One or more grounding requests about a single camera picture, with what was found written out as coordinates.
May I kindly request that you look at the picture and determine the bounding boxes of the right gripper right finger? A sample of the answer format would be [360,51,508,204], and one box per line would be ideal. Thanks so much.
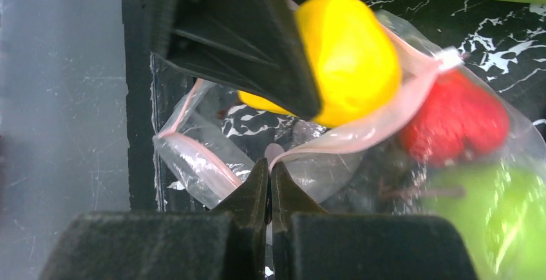
[270,163,477,279]

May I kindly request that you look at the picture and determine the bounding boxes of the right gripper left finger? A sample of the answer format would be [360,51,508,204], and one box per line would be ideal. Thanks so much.
[39,158,268,279]

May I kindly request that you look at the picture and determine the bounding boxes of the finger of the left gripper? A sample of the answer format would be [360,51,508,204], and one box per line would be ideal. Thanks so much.
[149,0,321,120]

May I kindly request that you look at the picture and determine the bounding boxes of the yellow fake pepper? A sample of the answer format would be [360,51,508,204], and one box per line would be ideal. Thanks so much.
[237,0,403,128]

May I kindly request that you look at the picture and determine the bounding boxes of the clear zip top bag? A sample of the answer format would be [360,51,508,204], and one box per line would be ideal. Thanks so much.
[153,10,545,279]

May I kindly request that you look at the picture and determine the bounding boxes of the fake purple grapes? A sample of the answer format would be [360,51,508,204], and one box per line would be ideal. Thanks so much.
[321,140,427,214]

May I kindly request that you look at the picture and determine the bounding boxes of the green fake apple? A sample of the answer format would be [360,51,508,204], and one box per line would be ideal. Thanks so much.
[421,163,545,279]

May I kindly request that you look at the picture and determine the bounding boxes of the red fake fruit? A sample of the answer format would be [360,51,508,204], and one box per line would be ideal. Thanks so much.
[399,70,510,166]

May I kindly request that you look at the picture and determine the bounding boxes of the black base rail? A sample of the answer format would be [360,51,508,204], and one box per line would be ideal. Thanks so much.
[121,0,203,212]

